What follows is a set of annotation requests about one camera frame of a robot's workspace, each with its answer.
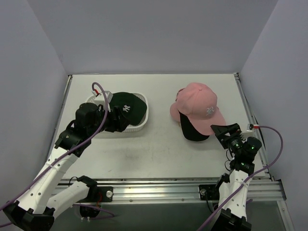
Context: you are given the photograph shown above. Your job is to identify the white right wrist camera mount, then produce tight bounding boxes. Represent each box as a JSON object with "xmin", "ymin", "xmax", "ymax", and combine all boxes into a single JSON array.
[{"xmin": 242, "ymin": 124, "xmax": 260, "ymax": 135}]

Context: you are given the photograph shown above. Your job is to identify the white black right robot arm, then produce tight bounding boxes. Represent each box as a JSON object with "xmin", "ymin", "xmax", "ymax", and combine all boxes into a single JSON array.
[{"xmin": 209, "ymin": 123, "xmax": 262, "ymax": 231}]

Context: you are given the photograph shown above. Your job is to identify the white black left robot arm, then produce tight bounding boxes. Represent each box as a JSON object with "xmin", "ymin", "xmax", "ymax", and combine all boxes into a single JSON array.
[{"xmin": 1, "ymin": 103, "xmax": 130, "ymax": 231}]

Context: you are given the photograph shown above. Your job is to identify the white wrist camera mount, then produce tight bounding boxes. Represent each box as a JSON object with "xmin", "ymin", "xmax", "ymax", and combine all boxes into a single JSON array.
[
  {"xmin": 91, "ymin": 89, "xmax": 113, "ymax": 112},
  {"xmin": 242, "ymin": 124, "xmax": 260, "ymax": 135}
]

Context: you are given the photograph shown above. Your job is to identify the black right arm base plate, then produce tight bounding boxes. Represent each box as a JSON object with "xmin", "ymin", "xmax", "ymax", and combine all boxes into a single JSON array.
[{"xmin": 198, "ymin": 184, "xmax": 219, "ymax": 201}]

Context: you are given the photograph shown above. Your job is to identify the dark green baseball cap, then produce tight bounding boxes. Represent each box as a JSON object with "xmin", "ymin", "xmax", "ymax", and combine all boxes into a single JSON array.
[{"xmin": 109, "ymin": 92, "xmax": 147, "ymax": 126}]

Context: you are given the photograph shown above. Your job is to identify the black baseball cap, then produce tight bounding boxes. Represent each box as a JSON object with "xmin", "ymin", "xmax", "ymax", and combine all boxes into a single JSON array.
[{"xmin": 179, "ymin": 112, "xmax": 210, "ymax": 142}]

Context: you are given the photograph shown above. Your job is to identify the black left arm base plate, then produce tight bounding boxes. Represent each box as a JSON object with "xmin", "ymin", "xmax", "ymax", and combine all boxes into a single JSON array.
[{"xmin": 80, "ymin": 186, "xmax": 114, "ymax": 203}]

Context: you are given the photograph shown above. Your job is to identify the plain pink baseball cap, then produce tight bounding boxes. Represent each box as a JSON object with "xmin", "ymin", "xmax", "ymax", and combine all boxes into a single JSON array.
[{"xmin": 169, "ymin": 88, "xmax": 184, "ymax": 123}]

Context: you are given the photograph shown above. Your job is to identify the white perforated plastic basket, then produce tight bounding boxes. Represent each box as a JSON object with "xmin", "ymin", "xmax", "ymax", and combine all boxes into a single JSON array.
[{"xmin": 86, "ymin": 92, "xmax": 149, "ymax": 134}]

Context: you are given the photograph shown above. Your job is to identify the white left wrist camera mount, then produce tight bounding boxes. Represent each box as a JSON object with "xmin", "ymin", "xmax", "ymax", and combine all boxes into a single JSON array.
[{"xmin": 91, "ymin": 89, "xmax": 113, "ymax": 112}]

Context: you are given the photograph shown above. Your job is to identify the pink cap with white logo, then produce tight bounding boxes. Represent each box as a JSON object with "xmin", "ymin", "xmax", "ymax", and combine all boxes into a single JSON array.
[{"xmin": 179, "ymin": 82, "xmax": 226, "ymax": 135}]

